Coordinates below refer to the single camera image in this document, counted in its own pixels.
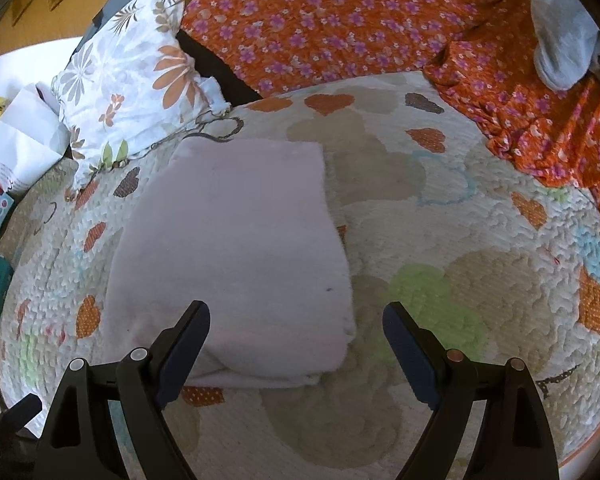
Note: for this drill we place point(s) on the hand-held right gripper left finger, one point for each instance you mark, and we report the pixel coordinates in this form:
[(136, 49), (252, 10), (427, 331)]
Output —
[(180, 360)]

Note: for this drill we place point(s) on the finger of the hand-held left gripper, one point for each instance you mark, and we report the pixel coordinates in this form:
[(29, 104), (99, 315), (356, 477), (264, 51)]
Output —
[(22, 410)]

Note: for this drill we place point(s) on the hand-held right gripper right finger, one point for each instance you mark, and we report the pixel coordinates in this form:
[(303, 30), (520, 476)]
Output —
[(410, 355)]

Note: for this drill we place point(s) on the light pink garment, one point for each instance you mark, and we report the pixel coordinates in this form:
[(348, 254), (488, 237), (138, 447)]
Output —
[(230, 260)]

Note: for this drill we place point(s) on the heart pattern quilt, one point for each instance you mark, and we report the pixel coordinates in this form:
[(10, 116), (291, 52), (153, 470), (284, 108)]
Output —
[(455, 285)]

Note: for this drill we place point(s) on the orange mattress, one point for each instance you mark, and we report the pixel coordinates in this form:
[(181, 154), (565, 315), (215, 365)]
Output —
[(592, 452)]

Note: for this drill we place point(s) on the white paper bag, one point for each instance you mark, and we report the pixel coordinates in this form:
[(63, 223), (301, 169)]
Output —
[(25, 140)]

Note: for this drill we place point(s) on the orange floral blanket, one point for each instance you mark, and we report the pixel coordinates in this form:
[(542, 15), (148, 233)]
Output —
[(545, 120)]

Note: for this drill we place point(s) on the white floral pillow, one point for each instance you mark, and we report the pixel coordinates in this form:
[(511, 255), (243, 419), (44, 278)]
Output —
[(125, 75)]

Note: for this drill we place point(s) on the orange floral bedsheet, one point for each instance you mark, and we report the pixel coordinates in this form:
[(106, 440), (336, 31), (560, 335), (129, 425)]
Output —
[(330, 20)]

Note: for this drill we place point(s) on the dark blue object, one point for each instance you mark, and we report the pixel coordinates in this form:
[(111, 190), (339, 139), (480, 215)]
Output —
[(107, 20)]

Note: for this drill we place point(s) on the white grey cloth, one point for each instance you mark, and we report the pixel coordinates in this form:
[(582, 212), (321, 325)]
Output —
[(562, 35)]

